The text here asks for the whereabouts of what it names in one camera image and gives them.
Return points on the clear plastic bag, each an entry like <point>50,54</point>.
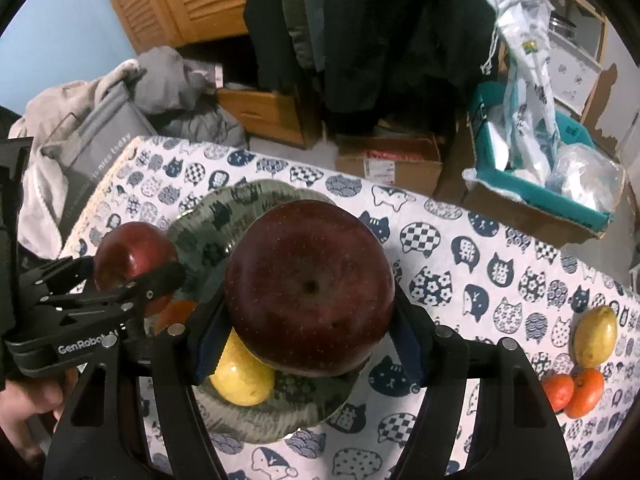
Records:
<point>585,175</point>

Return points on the dark olive-lined coat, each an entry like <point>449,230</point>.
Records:
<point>260,25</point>

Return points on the wooden louvered wardrobe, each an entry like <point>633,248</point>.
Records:
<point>200,0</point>

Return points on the yellow lemon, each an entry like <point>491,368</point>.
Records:
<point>245,380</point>

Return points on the steel basin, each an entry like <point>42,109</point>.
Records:
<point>562,25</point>

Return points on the cat print tablecloth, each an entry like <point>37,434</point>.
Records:
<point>475,270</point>

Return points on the dark red apple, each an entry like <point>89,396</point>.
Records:
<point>308,290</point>

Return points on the large black coat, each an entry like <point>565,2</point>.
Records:
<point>400,35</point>

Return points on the wooden drawer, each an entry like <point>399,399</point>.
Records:
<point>260,110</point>

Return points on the person's left hand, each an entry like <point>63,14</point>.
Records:
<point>30,405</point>

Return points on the green-yellow mango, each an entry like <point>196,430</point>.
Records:
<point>595,337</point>

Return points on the light red apple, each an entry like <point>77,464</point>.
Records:
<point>130,255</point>

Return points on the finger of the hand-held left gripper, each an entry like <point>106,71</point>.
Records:
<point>150,282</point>
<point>55,275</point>

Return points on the light grey hoodie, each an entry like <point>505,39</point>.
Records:
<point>55,105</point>

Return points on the grey clothes pile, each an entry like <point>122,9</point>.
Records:
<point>165,85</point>

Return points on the orange tangerine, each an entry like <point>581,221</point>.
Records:
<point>586,394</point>
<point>557,391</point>
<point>177,312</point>

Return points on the wooden shelf rack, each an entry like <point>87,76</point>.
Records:
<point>600,45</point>

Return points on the cardboard box with red contents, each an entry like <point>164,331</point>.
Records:
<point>390,170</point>

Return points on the grey jacket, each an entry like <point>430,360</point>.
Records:
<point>312,10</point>

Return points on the white door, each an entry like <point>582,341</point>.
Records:
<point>627,120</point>

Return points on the grey fabric storage bag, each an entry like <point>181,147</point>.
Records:
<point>100,140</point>

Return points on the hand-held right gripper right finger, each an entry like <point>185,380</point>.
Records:
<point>405,345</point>

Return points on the green glass plate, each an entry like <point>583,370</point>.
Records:
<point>280,410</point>

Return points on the printed white plastic bag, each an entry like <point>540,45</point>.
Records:
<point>530,85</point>

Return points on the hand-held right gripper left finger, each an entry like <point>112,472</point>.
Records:
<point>210,345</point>

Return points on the large cardboard box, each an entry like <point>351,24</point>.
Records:
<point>510,215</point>

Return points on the teal plastic crate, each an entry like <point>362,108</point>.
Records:
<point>525,187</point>

